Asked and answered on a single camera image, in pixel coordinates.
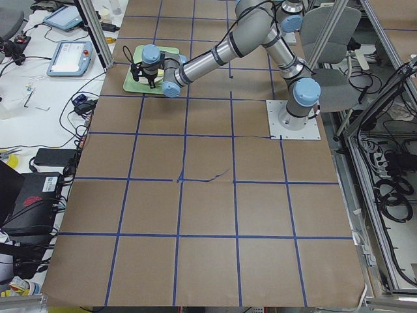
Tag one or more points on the light green tray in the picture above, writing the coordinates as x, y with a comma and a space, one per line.
131, 86

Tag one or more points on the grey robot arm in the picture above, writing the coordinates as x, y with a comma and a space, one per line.
289, 14
256, 26

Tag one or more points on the gold metal cylinder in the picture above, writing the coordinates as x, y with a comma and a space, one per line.
110, 40

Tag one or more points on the white round plate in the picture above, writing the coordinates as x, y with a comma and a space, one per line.
143, 80

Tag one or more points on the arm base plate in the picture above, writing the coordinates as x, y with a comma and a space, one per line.
283, 126

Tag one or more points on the near blue teach pendant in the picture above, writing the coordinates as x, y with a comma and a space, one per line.
70, 59

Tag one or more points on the far blue teach pendant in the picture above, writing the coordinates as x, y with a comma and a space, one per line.
66, 18

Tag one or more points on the blue teach pendant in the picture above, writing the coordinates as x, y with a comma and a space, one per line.
70, 59
66, 18

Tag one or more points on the aluminium frame post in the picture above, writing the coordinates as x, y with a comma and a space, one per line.
89, 16

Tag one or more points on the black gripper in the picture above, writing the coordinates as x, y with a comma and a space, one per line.
150, 77

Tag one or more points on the grey office chair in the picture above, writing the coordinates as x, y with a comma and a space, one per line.
336, 92

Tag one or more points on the black power adapter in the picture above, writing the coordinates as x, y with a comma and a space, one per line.
52, 158

